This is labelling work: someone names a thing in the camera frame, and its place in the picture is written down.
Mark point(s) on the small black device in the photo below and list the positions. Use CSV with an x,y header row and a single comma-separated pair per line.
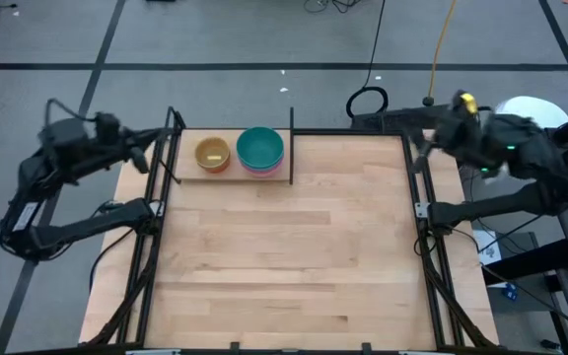
x,y
551,344

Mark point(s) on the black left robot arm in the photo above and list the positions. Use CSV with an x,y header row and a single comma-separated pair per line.
x,y
77,229

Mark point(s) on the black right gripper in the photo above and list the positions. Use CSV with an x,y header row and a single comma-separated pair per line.
x,y
461,138

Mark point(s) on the red plastic bowl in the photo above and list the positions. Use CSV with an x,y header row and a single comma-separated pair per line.
x,y
260,172

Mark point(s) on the small blue object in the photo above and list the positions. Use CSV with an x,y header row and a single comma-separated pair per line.
x,y
510,292

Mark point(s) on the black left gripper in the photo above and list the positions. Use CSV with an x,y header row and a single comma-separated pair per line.
x,y
114,142

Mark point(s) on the white paper sheet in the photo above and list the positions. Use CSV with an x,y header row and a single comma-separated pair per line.
x,y
487,249

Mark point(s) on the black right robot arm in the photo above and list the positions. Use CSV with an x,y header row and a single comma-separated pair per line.
x,y
491,209

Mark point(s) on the black aluminium table frame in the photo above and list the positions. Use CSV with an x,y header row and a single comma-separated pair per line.
x,y
150,276

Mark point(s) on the yellow plastic bowl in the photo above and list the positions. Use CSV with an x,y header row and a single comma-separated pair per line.
x,y
212,150

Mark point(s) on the teal plastic bowl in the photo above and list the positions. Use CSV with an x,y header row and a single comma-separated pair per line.
x,y
259,147

